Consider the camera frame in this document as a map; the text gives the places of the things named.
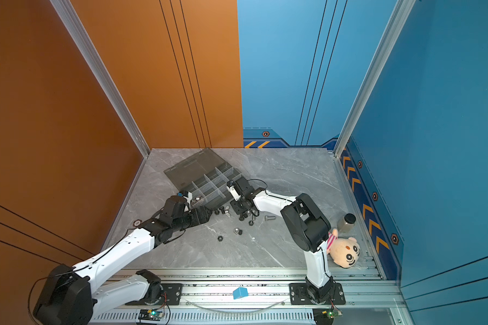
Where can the grey plastic organizer box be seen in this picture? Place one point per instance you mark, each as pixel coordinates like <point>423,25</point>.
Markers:
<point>205,175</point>

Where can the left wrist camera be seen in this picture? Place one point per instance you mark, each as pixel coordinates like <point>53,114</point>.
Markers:
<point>187,195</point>

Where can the left aluminium corner post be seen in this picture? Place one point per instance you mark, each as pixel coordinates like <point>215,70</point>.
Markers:
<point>78,33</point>

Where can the left circuit board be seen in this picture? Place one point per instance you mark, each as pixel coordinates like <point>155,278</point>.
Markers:
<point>150,316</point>

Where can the circuit board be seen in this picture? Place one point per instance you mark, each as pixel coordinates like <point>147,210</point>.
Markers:
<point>150,316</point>
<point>325,316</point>

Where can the right aluminium corner post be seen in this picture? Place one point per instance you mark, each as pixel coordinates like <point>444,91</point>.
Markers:
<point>397,20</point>

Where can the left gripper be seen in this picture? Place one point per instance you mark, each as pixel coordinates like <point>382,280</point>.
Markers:
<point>197,220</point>

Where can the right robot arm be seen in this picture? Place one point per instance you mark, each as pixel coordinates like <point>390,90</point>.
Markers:
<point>308,227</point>

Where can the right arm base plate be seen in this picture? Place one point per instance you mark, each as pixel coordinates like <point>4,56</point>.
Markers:
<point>299,295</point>

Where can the right circuit board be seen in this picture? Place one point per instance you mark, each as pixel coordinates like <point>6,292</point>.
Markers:
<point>325,316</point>

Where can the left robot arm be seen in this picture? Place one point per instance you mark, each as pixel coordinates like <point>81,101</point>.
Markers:
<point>77,294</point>

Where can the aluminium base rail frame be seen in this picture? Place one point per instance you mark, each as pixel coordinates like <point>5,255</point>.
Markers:
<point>278,296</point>

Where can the blue block on rail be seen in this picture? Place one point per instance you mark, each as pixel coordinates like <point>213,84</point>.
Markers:
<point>240,293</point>

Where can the plush doll toy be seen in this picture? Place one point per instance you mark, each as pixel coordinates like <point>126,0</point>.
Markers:
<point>344,252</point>

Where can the brown jar black lid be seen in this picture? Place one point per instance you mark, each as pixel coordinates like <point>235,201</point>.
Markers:
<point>346,223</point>

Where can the aluminium corner post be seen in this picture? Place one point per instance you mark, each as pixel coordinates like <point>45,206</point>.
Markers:
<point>397,20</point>
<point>78,33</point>

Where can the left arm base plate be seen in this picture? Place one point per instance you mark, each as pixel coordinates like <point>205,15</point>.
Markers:
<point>164,294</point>

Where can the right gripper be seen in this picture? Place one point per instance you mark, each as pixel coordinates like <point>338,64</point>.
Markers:
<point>234,207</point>

